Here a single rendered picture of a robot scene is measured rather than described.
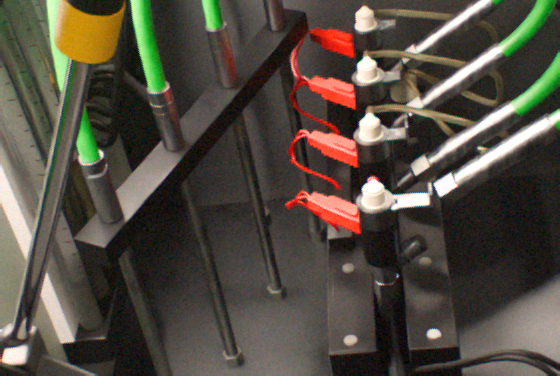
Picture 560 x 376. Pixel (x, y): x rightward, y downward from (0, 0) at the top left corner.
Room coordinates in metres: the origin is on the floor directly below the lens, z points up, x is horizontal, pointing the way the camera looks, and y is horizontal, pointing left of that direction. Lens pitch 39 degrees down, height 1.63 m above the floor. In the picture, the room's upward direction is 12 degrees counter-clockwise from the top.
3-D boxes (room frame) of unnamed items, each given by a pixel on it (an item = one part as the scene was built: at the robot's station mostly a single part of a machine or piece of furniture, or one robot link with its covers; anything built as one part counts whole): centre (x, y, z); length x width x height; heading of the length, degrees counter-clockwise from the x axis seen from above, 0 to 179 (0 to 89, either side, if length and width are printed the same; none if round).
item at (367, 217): (0.60, -0.08, 0.98); 0.05 x 0.03 x 0.21; 81
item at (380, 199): (0.60, -0.07, 1.09); 0.02 x 0.02 x 0.03
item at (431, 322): (0.72, -0.09, 0.91); 0.34 x 0.10 x 0.15; 171
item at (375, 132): (0.68, -0.08, 1.09); 0.02 x 0.02 x 0.03
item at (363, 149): (0.68, -0.09, 0.98); 0.05 x 0.03 x 0.21; 81
